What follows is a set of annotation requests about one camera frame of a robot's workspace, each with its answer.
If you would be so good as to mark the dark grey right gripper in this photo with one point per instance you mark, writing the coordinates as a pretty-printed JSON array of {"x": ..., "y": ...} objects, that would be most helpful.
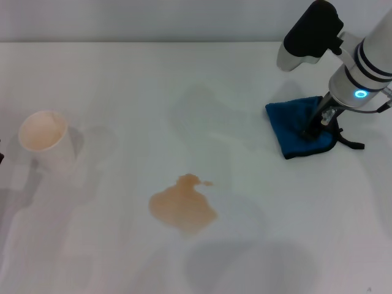
[{"x": 327, "y": 105}]

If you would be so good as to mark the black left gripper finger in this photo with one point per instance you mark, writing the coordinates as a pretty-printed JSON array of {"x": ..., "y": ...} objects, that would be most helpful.
[{"x": 1, "y": 157}]

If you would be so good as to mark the blue rag with black trim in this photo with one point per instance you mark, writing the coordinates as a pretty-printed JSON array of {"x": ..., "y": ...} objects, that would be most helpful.
[{"x": 288, "y": 125}]

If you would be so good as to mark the white paper cup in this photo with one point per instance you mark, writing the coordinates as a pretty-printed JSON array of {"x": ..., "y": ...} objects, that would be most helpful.
[{"x": 46, "y": 137}]

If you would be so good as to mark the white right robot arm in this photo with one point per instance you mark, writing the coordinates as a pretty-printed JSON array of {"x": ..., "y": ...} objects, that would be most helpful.
[{"x": 367, "y": 58}]

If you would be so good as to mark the brown water stain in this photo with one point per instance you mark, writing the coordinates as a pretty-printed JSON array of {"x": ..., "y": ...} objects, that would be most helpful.
[{"x": 183, "y": 208}]

